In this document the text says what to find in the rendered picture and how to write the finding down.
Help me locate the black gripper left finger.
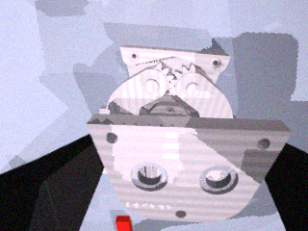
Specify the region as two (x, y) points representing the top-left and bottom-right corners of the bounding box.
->
(0, 134), (105, 231)

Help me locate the red flat bar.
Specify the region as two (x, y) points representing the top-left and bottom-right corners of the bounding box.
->
(115, 215), (133, 231)

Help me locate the grey metal plate with two round holes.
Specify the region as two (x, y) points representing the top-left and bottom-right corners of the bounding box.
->
(87, 114), (293, 223)

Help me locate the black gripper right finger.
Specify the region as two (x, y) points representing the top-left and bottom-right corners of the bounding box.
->
(264, 143), (308, 231)

